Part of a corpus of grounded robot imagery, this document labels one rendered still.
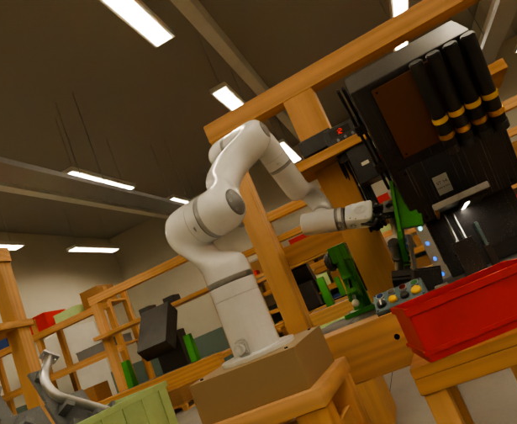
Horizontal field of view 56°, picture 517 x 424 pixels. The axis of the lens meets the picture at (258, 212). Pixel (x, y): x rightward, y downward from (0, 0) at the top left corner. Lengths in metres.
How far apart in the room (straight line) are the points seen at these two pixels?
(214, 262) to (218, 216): 0.11
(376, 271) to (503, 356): 0.98
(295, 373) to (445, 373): 0.32
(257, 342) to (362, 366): 0.40
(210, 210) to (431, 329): 0.57
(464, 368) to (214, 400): 0.54
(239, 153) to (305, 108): 0.78
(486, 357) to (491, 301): 0.12
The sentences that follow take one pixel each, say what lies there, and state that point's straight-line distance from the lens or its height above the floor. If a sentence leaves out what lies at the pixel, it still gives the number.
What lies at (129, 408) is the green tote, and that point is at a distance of 1.54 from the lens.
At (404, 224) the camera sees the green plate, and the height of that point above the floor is 1.12.
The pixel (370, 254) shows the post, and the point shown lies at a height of 1.09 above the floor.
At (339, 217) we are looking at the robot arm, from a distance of 1.77.
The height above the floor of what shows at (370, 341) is 0.85.
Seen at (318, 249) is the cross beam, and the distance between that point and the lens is 2.18.
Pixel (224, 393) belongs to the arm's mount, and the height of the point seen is 0.90.
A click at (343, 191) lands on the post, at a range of 2.08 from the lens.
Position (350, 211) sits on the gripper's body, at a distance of 1.79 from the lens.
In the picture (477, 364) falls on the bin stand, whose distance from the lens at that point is 1.15.
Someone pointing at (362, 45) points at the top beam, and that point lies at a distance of 2.22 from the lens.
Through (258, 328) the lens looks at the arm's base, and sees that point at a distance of 1.20.
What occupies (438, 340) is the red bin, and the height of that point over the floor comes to 0.84.
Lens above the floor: 1.02
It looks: 12 degrees up
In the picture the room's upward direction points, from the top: 23 degrees counter-clockwise
